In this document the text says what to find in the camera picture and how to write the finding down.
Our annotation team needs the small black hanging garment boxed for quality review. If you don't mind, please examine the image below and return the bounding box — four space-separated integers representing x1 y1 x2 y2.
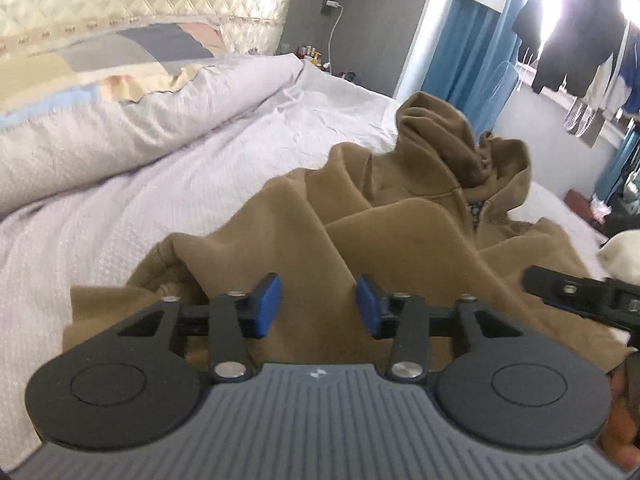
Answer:
511 0 544 57

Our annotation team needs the plaid pastel pillow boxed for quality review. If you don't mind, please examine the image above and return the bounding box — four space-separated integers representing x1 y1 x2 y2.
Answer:
0 21 222 129

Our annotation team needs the wall charger with white cable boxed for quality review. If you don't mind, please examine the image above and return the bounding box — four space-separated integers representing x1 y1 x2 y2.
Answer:
321 0 347 67

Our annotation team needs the bed with white sheet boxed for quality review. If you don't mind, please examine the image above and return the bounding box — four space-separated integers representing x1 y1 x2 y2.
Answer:
0 55 613 461

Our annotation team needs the blue curtain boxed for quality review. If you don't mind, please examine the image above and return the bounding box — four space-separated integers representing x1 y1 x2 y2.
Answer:
424 0 532 137

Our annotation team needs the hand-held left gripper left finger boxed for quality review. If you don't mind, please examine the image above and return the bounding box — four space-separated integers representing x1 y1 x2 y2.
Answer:
116 273 282 382

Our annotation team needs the group of small bottles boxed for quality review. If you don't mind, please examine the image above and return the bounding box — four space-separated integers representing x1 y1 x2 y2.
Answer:
294 44 327 67

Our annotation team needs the blue fabric chair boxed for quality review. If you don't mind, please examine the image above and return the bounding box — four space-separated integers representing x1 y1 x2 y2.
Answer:
481 59 519 137

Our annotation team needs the white shirt with striped cuffs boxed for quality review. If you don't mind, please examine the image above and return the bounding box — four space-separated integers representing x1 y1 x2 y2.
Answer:
561 54 619 149

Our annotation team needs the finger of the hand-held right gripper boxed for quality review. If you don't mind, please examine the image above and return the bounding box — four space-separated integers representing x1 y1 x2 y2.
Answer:
542 298 619 322
522 265 640 347

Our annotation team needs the brown hoodie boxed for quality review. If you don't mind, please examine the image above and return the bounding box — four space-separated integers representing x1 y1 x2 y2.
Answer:
62 91 627 377

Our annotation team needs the blue and white hanging jacket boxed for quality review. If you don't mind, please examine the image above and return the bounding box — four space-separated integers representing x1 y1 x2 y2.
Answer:
616 24 640 117

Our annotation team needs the person's right hand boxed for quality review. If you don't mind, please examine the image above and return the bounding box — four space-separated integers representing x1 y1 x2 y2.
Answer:
597 355 640 473

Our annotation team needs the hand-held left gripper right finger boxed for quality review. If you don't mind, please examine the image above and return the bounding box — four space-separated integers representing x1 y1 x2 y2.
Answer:
353 274 525 385

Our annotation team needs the white sweater with grey stripes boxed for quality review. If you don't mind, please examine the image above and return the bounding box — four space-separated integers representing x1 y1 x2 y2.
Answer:
596 229 640 282

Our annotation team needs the light grey duvet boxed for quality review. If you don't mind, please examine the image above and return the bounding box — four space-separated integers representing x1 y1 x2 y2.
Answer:
0 52 307 219

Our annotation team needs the large black hanging jacket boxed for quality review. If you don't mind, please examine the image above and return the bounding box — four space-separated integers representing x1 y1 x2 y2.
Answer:
531 0 629 99

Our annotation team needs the maroon item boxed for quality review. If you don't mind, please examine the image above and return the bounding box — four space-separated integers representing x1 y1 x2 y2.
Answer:
564 189 609 222

